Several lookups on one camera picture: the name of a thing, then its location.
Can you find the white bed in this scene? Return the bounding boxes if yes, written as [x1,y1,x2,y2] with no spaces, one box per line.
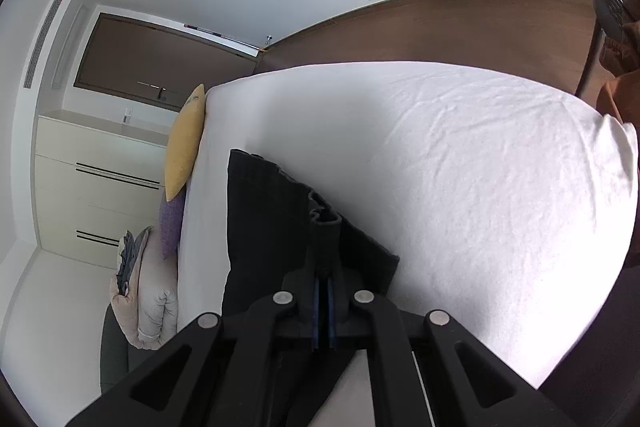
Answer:
[176,60,639,427]

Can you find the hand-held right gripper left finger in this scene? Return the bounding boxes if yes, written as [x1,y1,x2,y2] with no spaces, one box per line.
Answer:
[65,268,325,427]

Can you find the grey fan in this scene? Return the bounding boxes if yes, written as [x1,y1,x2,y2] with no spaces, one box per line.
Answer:
[593,0,637,38]

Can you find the air vent grille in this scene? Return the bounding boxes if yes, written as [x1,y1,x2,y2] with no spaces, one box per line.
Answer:
[23,0,66,90]

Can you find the orange curtain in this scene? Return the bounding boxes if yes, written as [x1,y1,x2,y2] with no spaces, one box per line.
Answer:
[596,18,640,126]

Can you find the grey blue cushion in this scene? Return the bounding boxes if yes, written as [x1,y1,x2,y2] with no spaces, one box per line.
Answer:
[116,231,150,294]

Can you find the black pants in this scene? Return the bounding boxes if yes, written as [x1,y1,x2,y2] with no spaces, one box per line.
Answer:
[220,149,401,427]

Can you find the dark green chair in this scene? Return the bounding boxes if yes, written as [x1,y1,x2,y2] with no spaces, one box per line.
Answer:
[100,306,163,395]

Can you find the beige folded duvet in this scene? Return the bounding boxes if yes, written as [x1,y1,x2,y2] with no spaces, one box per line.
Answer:
[109,226,179,352]

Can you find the cream drawer cabinet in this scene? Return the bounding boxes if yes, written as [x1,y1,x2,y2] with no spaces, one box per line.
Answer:
[33,109,171,270]

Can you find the wooden headboard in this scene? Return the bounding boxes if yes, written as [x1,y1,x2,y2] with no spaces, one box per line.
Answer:
[257,0,608,96]

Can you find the yellow pillow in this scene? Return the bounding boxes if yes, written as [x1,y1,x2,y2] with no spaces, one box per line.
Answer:
[164,83,206,202]

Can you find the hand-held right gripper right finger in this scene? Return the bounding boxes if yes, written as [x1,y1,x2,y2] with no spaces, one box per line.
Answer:
[326,268,543,427]

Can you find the purple pillow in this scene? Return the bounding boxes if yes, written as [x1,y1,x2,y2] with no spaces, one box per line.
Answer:
[159,191,187,261]

